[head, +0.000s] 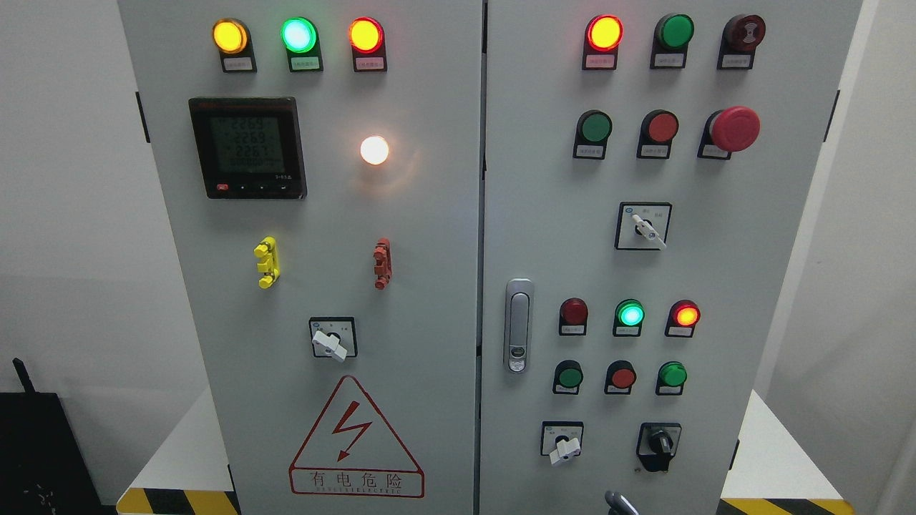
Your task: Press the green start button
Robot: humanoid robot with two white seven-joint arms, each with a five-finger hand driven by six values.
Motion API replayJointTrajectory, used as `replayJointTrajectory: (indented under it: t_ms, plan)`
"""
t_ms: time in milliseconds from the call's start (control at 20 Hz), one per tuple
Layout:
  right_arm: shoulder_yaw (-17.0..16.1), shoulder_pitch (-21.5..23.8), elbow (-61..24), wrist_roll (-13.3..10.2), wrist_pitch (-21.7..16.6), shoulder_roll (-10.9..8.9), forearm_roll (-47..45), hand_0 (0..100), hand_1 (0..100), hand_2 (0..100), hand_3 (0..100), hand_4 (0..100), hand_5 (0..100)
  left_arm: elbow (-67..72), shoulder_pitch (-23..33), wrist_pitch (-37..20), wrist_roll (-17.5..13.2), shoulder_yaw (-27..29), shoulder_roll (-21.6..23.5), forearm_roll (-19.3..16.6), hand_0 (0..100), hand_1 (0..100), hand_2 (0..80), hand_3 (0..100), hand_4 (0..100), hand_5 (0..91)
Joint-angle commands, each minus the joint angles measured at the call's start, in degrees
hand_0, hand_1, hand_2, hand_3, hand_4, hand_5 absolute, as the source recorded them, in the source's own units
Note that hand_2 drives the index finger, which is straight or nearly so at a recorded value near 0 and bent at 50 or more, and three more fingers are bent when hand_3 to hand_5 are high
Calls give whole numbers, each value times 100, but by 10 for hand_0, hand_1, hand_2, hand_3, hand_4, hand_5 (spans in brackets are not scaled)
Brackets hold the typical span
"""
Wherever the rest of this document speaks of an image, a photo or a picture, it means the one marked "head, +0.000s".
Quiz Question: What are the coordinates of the grey electrical control cabinet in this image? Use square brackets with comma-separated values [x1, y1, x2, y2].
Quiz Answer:
[118, 1, 863, 514]

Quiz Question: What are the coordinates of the red indicator lamp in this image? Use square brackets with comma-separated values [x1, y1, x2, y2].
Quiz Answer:
[665, 300, 701, 338]
[558, 298, 588, 336]
[581, 14, 624, 71]
[348, 16, 387, 72]

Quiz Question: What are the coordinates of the red indicator lamp top right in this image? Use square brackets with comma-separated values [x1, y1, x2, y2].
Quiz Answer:
[581, 14, 624, 71]

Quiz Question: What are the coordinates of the green push button lower right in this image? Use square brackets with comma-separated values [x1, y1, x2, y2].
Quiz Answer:
[655, 360, 688, 396]

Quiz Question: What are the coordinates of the green indicator lamp top right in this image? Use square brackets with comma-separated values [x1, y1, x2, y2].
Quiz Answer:
[650, 13, 696, 69]

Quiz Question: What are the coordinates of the red indicator lamp middle left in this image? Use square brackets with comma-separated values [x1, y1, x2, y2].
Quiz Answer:
[558, 298, 588, 336]

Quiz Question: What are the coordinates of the black digital power meter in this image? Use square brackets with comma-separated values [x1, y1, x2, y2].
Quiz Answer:
[187, 97, 308, 200]

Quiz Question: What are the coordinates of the red push button upper row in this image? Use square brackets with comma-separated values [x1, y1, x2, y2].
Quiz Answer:
[637, 109, 678, 160]

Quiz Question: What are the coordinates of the green indicator lamp middle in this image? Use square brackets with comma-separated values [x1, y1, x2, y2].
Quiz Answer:
[613, 299, 645, 337]

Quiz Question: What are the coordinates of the black device with antenna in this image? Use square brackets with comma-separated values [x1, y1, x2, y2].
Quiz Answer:
[1, 358, 104, 514]

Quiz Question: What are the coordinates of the upper right rotary selector switch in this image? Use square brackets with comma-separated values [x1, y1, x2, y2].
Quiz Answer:
[615, 202, 673, 250]

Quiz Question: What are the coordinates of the black knob selector switch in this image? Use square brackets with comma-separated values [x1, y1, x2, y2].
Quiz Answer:
[637, 423, 683, 472]

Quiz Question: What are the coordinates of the green indicator lamp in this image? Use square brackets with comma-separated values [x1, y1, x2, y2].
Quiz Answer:
[650, 13, 696, 69]
[613, 299, 645, 337]
[281, 16, 323, 72]

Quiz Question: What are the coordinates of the white platform with hazard stripes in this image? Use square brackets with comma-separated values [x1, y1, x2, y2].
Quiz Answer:
[115, 391, 854, 514]

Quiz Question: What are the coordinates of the red push button lower middle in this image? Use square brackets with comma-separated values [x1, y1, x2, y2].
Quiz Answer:
[604, 360, 638, 395]

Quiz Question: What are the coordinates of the yellow indicator lamp top left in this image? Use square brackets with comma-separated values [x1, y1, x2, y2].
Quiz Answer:
[212, 19, 256, 73]

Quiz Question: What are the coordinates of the red emergency stop mushroom button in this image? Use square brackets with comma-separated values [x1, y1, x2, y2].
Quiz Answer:
[697, 107, 760, 160]

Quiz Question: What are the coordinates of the green indicator lamp top left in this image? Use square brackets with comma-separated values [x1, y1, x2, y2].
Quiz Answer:
[281, 16, 323, 72]

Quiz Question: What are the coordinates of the lower left rotary selector switch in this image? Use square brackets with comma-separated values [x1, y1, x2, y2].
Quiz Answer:
[540, 421, 585, 467]

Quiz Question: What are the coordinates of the red indicator lamp middle right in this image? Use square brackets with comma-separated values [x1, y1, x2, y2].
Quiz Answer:
[665, 300, 701, 338]

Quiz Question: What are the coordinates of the green push button upper row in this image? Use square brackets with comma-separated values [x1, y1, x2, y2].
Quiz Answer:
[572, 109, 613, 160]

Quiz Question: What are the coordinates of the white glowing indicator lamp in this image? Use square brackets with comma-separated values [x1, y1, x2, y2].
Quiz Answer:
[359, 134, 390, 166]

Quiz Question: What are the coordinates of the yellow terminal connector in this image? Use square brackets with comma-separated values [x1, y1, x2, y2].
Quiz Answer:
[254, 235, 281, 290]

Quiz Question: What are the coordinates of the red electrical hazard warning sticker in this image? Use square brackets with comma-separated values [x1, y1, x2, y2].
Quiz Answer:
[288, 375, 425, 499]

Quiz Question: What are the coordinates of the left door rotary selector switch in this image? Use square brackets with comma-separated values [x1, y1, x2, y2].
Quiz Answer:
[308, 316, 358, 363]

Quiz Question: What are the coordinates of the red indicator lamp top left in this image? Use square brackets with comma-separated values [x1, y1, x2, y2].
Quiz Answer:
[348, 16, 387, 72]

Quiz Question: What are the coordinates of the green push button lower left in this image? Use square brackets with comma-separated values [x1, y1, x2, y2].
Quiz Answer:
[552, 360, 585, 395]

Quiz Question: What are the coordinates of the red terminal connector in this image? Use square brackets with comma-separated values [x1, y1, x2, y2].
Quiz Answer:
[373, 237, 392, 290]

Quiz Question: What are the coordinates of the silver door handle lock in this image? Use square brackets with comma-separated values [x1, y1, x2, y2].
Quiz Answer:
[504, 278, 534, 373]

